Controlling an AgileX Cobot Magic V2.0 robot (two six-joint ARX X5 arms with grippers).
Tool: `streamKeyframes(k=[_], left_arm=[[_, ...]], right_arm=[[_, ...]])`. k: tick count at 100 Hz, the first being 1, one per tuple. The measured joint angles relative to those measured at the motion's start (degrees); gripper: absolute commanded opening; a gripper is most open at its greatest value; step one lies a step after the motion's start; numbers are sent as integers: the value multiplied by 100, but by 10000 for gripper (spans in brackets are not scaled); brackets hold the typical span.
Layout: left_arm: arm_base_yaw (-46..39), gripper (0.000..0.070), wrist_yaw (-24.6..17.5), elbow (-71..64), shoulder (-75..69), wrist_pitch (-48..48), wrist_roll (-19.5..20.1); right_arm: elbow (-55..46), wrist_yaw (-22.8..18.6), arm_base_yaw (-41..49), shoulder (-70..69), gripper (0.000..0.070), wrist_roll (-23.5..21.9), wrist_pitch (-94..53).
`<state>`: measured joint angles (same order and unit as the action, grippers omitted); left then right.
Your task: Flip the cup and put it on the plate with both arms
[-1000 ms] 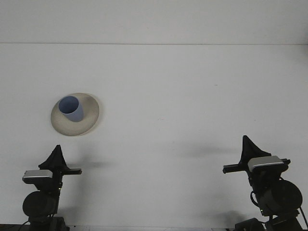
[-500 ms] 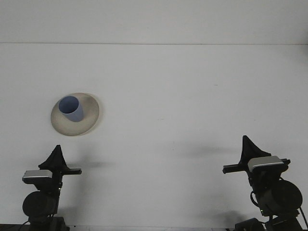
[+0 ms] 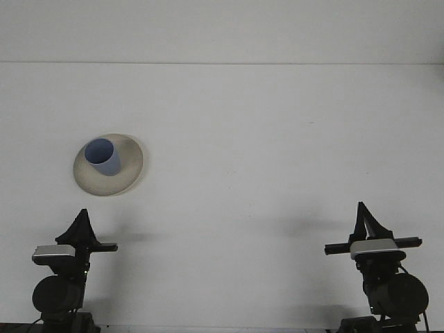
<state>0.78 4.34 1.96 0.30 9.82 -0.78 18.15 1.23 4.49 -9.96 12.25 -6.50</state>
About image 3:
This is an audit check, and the pale blue cup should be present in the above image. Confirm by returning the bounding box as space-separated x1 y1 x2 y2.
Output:
85 138 121 178

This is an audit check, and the pale round plate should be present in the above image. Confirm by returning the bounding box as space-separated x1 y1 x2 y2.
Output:
72 133 145 198

